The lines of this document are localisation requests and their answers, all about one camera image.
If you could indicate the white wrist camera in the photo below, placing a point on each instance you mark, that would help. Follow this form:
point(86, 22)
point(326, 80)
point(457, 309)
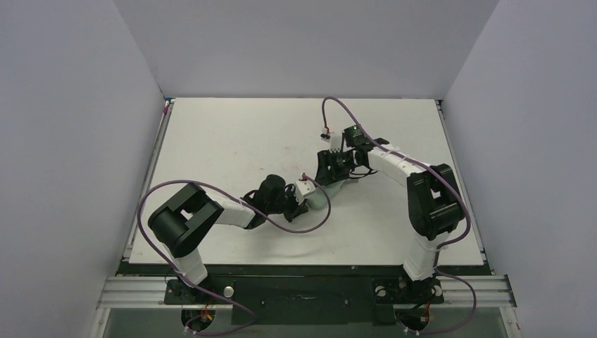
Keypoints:
point(303, 189)
point(335, 141)

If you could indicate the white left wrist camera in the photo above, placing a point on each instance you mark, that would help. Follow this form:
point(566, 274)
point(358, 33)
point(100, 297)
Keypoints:
point(303, 189)

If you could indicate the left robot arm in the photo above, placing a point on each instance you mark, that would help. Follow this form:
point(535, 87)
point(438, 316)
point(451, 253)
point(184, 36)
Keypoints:
point(184, 220)

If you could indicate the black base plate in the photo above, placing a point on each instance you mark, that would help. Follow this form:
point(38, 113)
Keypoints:
point(305, 300)

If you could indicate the mint green umbrella case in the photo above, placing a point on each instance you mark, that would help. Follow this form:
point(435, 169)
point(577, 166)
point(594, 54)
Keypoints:
point(318, 201)

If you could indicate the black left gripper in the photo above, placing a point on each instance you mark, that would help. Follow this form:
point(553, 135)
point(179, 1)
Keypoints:
point(293, 205)

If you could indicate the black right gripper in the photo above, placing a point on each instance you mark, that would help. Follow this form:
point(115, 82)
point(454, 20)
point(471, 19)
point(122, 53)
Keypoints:
point(329, 167)

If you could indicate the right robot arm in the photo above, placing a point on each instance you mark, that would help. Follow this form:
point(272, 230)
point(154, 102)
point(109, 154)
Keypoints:
point(432, 192)

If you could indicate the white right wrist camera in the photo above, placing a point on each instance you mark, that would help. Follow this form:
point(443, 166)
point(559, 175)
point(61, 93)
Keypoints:
point(335, 141)

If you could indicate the aluminium frame rail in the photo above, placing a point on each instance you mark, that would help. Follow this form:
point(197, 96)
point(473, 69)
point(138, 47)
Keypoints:
point(150, 292)

